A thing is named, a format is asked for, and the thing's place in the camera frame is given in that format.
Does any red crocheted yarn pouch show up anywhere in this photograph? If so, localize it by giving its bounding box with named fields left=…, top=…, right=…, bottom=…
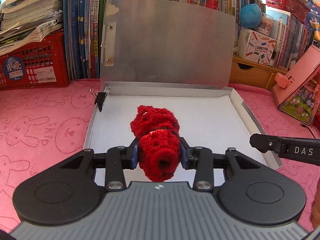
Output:
left=130, top=105, right=181, bottom=182

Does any person right hand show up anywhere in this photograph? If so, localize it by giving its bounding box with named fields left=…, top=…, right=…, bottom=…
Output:
left=311, top=185, right=320, bottom=229

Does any pink triangular house toy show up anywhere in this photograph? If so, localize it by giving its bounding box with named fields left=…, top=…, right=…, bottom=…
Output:
left=271, top=45, right=319, bottom=125

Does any black binder clip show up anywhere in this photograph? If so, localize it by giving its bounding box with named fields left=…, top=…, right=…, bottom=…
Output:
left=89, top=88, right=110, bottom=112

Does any wooden drawer box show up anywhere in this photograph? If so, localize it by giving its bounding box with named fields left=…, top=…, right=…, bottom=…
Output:
left=229, top=55, right=286, bottom=90

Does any silver open storage box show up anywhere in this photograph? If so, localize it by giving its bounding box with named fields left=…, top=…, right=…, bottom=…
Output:
left=83, top=0, right=283, bottom=188

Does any row of upright books right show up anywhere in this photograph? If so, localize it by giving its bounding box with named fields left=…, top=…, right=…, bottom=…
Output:
left=109, top=0, right=316, bottom=71

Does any white printed cardboard box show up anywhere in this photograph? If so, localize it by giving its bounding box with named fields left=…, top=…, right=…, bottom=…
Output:
left=238, top=27, right=276, bottom=66

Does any red plastic crate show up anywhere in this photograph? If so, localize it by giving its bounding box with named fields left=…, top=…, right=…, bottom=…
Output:
left=1, top=29, right=69, bottom=90

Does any blue plush ball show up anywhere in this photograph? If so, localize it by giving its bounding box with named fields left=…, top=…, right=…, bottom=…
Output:
left=239, top=4, right=262, bottom=29

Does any red basket top right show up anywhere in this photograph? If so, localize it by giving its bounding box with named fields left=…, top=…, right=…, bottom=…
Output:
left=266, top=0, right=310, bottom=23

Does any row of blue books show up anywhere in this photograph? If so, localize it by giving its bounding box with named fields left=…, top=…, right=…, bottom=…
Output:
left=63, top=0, right=107, bottom=80

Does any stack of books on crate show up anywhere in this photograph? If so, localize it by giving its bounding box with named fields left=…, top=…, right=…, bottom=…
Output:
left=1, top=0, right=63, bottom=55

